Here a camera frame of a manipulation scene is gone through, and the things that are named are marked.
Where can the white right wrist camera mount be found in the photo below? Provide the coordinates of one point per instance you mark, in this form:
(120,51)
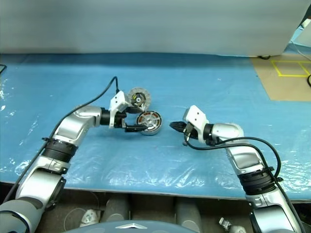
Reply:
(198,119)

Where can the dark grey rounded cylinder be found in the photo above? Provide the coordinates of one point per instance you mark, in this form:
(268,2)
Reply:
(116,207)
(188,211)

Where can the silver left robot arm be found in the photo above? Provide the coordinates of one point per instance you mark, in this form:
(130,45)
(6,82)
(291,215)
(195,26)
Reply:
(73,126)

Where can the brown cardboard floor sheet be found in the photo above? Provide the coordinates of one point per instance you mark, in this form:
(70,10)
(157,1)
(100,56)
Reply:
(289,85)

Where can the grey robot torso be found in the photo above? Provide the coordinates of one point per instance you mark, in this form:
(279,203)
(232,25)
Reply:
(136,227)

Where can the white plastic bracket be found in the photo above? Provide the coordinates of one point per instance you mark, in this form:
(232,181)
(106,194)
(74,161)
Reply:
(88,217)

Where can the white backdrop board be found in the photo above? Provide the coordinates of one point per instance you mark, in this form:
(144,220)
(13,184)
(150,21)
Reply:
(145,24)

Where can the blue plastic table cover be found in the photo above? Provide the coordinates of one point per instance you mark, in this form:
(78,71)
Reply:
(170,165)

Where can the copper wound motor stator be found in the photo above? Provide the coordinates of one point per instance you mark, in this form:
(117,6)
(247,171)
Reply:
(151,123)

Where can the silver motor rotor cap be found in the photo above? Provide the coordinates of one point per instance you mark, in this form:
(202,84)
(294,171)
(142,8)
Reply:
(140,98)

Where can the white box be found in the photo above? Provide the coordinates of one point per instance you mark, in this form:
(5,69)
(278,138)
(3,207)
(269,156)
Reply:
(305,36)

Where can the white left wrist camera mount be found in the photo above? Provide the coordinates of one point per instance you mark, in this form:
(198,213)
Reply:
(117,100)

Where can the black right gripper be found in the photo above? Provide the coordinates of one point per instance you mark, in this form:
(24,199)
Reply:
(190,133)

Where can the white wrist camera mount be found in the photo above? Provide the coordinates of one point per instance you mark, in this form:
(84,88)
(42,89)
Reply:
(117,100)
(198,119)

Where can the small silver metal fitting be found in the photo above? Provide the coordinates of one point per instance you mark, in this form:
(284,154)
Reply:
(224,222)

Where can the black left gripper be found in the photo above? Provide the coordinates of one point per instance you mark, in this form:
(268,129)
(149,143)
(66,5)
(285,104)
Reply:
(120,120)

